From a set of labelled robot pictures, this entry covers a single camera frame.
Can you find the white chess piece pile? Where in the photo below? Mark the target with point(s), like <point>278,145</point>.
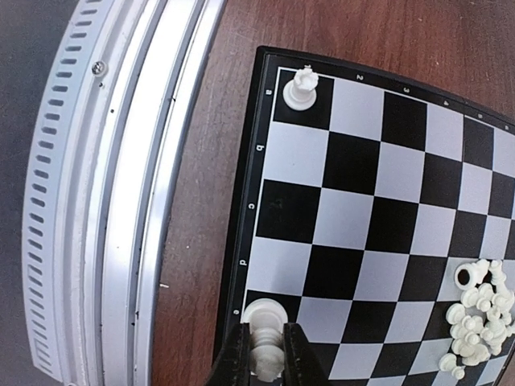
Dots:
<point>481,321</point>

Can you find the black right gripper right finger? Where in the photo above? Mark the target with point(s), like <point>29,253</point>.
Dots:
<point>301,366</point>

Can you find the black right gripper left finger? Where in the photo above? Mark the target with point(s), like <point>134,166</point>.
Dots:
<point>231,367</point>

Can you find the aluminium front rail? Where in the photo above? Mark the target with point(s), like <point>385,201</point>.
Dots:
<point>101,177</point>

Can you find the white chess rook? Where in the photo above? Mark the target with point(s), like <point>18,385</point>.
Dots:
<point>300,93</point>

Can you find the black and white chessboard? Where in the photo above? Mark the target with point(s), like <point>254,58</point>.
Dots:
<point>355,214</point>

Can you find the white chess king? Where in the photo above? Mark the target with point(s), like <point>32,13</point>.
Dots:
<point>266,318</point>

